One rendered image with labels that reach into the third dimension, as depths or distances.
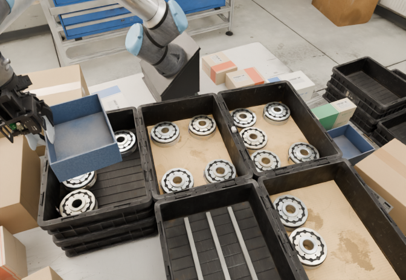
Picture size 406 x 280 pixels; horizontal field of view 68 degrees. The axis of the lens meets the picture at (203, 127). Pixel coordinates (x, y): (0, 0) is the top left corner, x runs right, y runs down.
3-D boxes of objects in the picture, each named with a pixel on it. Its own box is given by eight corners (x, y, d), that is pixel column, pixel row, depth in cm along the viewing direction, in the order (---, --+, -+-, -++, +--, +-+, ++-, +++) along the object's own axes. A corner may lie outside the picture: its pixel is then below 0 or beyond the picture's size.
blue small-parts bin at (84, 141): (49, 127, 83) (39, 108, 77) (103, 110, 87) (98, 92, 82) (60, 182, 70) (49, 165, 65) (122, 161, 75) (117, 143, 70)
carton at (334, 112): (305, 132, 123) (309, 122, 118) (296, 123, 127) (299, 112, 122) (351, 117, 129) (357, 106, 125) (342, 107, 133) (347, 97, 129)
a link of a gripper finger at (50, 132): (53, 157, 70) (31, 133, 63) (51, 140, 74) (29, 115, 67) (66, 152, 71) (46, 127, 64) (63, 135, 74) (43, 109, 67)
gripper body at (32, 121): (12, 146, 61) (-29, 104, 52) (11, 118, 67) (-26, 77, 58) (49, 132, 63) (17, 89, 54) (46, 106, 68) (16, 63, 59)
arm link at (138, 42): (144, 49, 132) (119, 34, 122) (165, 31, 126) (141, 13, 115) (147, 70, 126) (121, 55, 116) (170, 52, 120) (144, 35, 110)
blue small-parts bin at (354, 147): (328, 175, 116) (333, 165, 110) (304, 147, 125) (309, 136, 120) (368, 159, 121) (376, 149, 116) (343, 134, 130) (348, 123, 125)
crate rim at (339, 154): (215, 96, 116) (215, 91, 114) (286, 83, 121) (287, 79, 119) (254, 181, 89) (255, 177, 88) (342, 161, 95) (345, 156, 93)
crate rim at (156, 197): (137, 110, 110) (136, 105, 109) (215, 96, 116) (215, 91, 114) (153, 205, 84) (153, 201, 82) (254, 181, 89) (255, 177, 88)
